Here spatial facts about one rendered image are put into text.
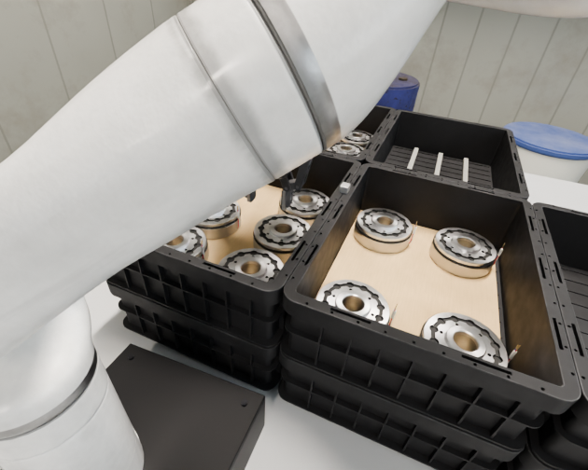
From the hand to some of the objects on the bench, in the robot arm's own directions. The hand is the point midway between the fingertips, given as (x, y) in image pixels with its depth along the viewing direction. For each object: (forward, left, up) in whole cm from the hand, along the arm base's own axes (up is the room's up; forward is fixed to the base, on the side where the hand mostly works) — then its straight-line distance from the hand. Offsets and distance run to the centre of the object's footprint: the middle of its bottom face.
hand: (268, 196), depth 57 cm
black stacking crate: (0, +5, -22) cm, 22 cm away
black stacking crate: (+2, -25, -24) cm, 34 cm away
